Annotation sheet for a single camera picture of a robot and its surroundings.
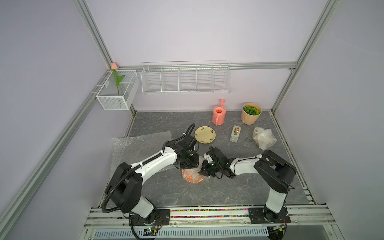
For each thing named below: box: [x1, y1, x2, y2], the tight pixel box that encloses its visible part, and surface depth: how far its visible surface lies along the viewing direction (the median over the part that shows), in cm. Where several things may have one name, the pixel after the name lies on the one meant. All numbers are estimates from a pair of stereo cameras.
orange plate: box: [181, 168, 205, 183], surface depth 86 cm
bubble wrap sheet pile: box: [108, 132, 174, 184], surface depth 101 cm
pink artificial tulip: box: [111, 62, 125, 96], surface depth 92 cm
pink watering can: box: [212, 99, 227, 126], surface depth 108 cm
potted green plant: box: [241, 102, 263, 125], surface depth 107 cm
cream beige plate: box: [194, 125, 217, 144], surface depth 107 cm
